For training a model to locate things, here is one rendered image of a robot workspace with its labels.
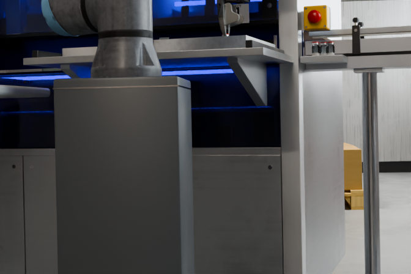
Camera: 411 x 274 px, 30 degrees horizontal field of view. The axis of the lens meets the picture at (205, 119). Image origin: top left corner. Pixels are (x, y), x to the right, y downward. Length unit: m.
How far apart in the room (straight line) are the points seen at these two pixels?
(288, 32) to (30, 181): 1.02
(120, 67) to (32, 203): 1.22
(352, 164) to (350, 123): 3.02
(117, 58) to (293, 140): 0.93
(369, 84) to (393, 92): 6.10
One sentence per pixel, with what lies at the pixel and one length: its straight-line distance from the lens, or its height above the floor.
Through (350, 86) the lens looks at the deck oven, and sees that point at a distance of 8.52.
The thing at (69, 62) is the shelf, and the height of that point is 0.86.
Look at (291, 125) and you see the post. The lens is 2.37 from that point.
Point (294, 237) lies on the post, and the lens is 2.40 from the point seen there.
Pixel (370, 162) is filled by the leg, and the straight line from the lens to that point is 2.48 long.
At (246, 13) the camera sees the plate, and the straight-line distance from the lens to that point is 2.42.
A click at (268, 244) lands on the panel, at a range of 2.42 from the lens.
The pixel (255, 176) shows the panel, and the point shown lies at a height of 0.51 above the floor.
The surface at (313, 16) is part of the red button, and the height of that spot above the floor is 0.99.
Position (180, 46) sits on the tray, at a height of 0.89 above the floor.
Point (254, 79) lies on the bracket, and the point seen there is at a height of 0.81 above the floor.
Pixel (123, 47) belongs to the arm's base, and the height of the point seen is 0.85.
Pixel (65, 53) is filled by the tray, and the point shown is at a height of 0.90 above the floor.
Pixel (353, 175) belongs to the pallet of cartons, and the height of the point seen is 0.24.
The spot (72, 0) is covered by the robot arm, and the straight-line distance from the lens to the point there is 1.68.
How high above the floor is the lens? 0.72
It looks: 1 degrees down
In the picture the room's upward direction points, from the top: 1 degrees counter-clockwise
